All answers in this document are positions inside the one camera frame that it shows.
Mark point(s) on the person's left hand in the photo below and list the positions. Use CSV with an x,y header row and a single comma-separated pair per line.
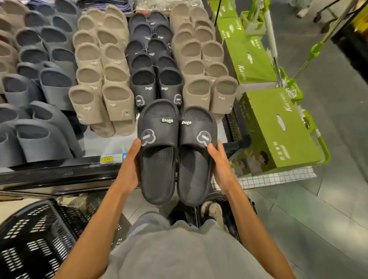
x,y
129,172

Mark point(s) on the person's right hand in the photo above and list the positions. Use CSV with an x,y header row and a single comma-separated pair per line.
x,y
222,172

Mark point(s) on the black basket with wavy slots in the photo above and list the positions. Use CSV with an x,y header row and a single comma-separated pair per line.
x,y
244,212

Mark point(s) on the beige logo rubber slipper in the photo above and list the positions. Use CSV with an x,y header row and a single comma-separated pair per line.
x,y
119,106
222,95
197,95

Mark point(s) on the black slipper display shelf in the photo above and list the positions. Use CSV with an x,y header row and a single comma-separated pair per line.
x,y
57,175

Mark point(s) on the grey rubber slipper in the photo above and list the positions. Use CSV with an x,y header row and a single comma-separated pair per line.
x,y
11,113
57,89
20,89
57,118
43,146
10,149

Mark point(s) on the column of beige slippers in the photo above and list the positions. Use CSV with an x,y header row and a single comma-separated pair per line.
x,y
89,54

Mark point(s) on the column of pale cream slippers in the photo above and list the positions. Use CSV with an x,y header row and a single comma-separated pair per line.
x,y
189,49

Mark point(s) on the column of black slippers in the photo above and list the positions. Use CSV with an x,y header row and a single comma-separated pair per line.
x,y
143,43

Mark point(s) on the column of grey slippers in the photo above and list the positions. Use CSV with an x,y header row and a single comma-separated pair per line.
x,y
49,37

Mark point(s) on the display of taupe slides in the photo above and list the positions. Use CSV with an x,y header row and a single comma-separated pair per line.
x,y
8,49

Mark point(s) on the person's left forearm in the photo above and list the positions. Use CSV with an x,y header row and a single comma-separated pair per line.
x,y
92,235

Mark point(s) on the person's right forearm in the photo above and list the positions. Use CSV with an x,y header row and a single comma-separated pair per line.
x,y
258,238

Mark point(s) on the person's light grey shirt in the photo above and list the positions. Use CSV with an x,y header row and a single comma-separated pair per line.
x,y
184,250

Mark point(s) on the blue yellow price label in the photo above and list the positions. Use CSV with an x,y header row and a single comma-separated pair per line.
x,y
113,158

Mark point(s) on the green cardboard box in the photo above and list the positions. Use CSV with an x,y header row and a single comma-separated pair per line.
x,y
233,26
222,8
273,129
253,66

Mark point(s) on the green white mop bucket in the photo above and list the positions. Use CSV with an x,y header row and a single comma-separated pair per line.
x,y
254,23

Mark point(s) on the green metal mop pole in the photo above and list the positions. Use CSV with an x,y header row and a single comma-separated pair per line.
x,y
316,49

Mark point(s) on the stack of navy folded textiles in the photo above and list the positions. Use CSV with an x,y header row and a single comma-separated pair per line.
x,y
103,4

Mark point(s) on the clear plastic wrapped goods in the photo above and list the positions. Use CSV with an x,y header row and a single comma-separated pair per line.
x,y
166,3

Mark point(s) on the metal trolley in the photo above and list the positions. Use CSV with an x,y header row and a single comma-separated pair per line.
x,y
330,17

